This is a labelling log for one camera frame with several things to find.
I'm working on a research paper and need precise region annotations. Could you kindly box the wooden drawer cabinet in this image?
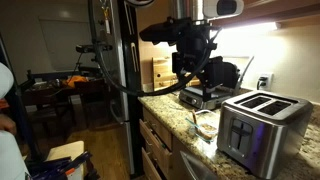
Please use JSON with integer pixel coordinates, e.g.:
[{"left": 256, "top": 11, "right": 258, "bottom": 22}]
[{"left": 138, "top": 106, "right": 188, "bottom": 180}]

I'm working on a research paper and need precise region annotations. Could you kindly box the black stand post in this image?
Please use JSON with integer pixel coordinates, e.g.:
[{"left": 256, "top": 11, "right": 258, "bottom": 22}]
[{"left": 0, "top": 33, "right": 43, "bottom": 163}]

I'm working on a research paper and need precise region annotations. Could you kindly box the orange cloth item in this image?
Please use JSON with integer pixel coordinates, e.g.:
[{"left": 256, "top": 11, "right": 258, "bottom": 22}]
[{"left": 64, "top": 75, "right": 90, "bottom": 89}]

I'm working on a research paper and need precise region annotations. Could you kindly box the clear glass food container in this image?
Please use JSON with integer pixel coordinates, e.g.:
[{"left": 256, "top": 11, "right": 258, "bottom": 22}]
[{"left": 185, "top": 109, "right": 221, "bottom": 144}]

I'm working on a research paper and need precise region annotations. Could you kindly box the wooden upper cabinet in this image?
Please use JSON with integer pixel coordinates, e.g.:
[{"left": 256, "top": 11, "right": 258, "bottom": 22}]
[{"left": 209, "top": 0, "right": 320, "bottom": 28}]

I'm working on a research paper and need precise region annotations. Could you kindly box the white wall board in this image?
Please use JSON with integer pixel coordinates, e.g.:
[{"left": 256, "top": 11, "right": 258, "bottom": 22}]
[{"left": 38, "top": 18, "right": 95, "bottom": 73}]

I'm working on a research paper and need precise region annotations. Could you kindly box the yellow lanyard white tag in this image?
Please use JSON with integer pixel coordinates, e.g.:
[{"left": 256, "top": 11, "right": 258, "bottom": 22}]
[{"left": 100, "top": 4, "right": 112, "bottom": 35}]

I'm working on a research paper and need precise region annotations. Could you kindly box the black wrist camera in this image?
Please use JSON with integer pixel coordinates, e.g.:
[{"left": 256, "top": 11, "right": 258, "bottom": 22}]
[{"left": 139, "top": 17, "right": 188, "bottom": 47}]

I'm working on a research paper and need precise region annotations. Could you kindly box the stainless steel dishwasher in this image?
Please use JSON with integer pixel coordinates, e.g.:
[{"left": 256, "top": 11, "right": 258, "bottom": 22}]
[{"left": 179, "top": 150, "right": 220, "bottom": 180}]

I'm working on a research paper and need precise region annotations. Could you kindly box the light wooden stool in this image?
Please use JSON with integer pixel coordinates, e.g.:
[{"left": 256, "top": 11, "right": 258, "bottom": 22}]
[{"left": 45, "top": 140, "right": 86, "bottom": 180}]

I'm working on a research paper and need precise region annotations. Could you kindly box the stainless steel two-slot toaster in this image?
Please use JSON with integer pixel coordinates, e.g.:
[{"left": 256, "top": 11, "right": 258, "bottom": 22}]
[{"left": 217, "top": 89, "right": 314, "bottom": 180}]

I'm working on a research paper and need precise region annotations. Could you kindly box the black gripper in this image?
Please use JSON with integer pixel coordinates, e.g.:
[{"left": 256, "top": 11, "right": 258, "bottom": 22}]
[{"left": 171, "top": 23, "right": 221, "bottom": 95}]

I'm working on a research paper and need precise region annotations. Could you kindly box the black panini grill press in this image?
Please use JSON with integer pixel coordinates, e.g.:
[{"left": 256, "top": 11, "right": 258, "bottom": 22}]
[{"left": 178, "top": 54, "right": 255, "bottom": 111}]

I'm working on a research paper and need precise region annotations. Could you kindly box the white wall power outlet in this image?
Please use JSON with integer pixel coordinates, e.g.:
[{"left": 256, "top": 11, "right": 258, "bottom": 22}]
[{"left": 256, "top": 73, "right": 274, "bottom": 92}]

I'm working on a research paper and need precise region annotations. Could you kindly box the blue clamp pile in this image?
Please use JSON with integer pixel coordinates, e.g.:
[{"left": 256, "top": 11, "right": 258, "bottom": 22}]
[{"left": 25, "top": 150, "right": 94, "bottom": 180}]

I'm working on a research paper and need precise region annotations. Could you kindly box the person in white clothing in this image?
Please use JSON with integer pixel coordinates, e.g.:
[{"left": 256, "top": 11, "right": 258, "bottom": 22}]
[{"left": 0, "top": 62, "right": 32, "bottom": 180}]

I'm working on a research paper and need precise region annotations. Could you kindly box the under-cabinet light strip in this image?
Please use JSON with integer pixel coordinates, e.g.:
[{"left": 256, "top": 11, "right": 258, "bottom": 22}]
[{"left": 213, "top": 21, "right": 282, "bottom": 35}]

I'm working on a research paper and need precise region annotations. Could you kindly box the black stereo camera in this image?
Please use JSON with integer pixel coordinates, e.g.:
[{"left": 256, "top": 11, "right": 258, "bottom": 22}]
[{"left": 75, "top": 43, "right": 114, "bottom": 54}]

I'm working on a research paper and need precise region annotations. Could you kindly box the dark dining table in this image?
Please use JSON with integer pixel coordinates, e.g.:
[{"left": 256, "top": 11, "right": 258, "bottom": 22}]
[{"left": 19, "top": 68, "right": 108, "bottom": 113}]

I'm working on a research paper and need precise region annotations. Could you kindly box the dark wooden chair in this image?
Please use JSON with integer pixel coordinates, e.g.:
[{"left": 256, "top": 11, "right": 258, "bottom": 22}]
[{"left": 73, "top": 79, "right": 112, "bottom": 129}]

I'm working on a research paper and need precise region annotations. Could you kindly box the stainless steel refrigerator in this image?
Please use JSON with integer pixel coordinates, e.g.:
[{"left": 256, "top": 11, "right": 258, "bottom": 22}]
[{"left": 89, "top": 0, "right": 145, "bottom": 178}]

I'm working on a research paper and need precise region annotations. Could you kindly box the brown toast slice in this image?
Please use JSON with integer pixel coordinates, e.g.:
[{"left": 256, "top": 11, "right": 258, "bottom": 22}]
[
  {"left": 194, "top": 122, "right": 218, "bottom": 140},
  {"left": 190, "top": 110, "right": 200, "bottom": 126}
]

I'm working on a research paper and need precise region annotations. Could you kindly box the wooden cutting board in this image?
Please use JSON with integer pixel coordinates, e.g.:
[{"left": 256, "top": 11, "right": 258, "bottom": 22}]
[{"left": 151, "top": 56, "right": 180, "bottom": 92}]

